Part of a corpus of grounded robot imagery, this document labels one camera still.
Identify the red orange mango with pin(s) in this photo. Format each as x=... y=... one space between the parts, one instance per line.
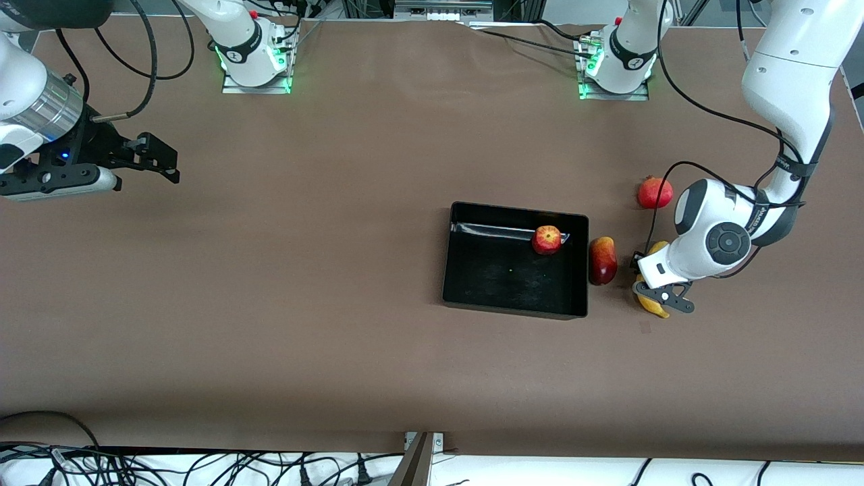
x=603 y=262

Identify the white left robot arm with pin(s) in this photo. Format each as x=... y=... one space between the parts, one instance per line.
x=796 y=74

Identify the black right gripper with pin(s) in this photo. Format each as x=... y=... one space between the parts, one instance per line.
x=96 y=145

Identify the brown table cover sheet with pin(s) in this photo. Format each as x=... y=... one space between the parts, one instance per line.
x=270 y=304

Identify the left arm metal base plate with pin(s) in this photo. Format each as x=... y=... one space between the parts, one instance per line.
x=641 y=94

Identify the red pomegranate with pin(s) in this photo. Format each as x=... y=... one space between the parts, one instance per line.
x=655 y=193

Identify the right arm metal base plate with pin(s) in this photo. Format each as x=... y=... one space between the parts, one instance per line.
x=233 y=88

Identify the grey power strip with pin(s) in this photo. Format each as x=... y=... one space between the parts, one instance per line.
x=442 y=10

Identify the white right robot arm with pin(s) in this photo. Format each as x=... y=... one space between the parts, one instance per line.
x=233 y=27

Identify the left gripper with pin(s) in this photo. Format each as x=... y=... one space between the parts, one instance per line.
x=633 y=262

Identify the metal table edge bracket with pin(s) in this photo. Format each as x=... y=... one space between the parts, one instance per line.
x=437 y=442

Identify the grey angled post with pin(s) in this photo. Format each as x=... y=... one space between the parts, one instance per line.
x=413 y=466

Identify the yellow banana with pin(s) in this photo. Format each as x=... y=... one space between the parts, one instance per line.
x=653 y=307

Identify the black plastic box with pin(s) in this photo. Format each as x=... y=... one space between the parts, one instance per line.
x=513 y=277

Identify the red yellow apple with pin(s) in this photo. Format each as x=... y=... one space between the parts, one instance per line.
x=547 y=240

